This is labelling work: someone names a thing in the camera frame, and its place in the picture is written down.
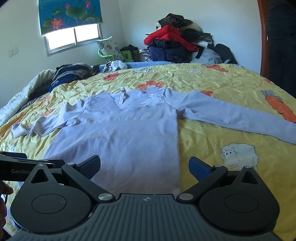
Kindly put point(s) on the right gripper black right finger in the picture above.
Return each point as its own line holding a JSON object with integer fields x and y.
{"x": 235, "y": 202}

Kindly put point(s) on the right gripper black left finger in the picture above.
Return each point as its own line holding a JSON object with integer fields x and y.
{"x": 57, "y": 200}

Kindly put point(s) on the light lavender long-sleeve top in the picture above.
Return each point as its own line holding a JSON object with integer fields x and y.
{"x": 135, "y": 134}

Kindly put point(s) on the folded dark clothes stack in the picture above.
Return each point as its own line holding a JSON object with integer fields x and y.
{"x": 65, "y": 74}

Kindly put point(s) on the bright bedroom window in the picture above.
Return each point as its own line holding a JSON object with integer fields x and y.
{"x": 67, "y": 39}

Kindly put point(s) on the dark clothes pile top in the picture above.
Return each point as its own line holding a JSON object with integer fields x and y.
{"x": 190, "y": 31}

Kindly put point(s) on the person's left hand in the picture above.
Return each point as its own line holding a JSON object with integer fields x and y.
{"x": 6, "y": 190}

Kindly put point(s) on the yellow cartoon print quilt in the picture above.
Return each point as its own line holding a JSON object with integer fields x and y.
{"x": 230, "y": 83}

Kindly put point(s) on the white floral quilt edge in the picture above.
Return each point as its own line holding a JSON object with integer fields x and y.
{"x": 21, "y": 98}

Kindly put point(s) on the blue knitted blanket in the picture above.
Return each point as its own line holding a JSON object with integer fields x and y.
{"x": 132, "y": 65}

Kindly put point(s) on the crumpled white plastic bag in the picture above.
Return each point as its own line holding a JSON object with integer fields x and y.
{"x": 113, "y": 66}

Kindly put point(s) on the translucent plastic storage bag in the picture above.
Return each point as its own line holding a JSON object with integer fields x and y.
{"x": 206, "y": 56}

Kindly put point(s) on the grey patterned pillow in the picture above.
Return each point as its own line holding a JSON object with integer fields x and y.
{"x": 109, "y": 47}

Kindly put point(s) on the lotus flower roller blind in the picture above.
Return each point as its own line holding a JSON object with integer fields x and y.
{"x": 62, "y": 14}

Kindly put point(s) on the green plastic chair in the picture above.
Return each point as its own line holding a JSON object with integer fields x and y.
{"x": 129, "y": 56}

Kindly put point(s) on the navy blue garment on pile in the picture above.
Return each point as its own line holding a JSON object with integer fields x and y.
{"x": 170, "y": 51}

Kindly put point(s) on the red jacket on pile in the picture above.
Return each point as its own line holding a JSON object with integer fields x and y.
{"x": 170, "y": 33}

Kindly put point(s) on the white wall switch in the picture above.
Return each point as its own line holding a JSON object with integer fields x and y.
{"x": 13, "y": 52}

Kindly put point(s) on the black bag by wall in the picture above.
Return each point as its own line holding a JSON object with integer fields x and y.
{"x": 225, "y": 54}

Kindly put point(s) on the brown wooden door frame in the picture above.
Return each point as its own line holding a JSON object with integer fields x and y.
{"x": 263, "y": 6}

